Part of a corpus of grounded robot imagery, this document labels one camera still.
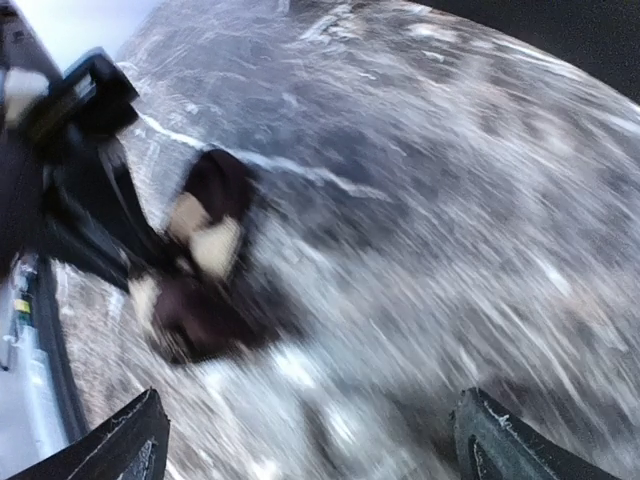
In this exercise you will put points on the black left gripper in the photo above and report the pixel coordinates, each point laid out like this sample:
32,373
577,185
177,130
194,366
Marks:
65,175

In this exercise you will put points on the black front table rail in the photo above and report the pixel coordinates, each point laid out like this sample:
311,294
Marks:
47,320

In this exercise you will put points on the brown argyle sock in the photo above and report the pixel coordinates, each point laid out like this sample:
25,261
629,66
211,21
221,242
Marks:
193,307

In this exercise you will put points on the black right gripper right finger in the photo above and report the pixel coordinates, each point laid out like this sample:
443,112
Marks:
491,442

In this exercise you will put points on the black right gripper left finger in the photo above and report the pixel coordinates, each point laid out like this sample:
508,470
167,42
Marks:
131,444

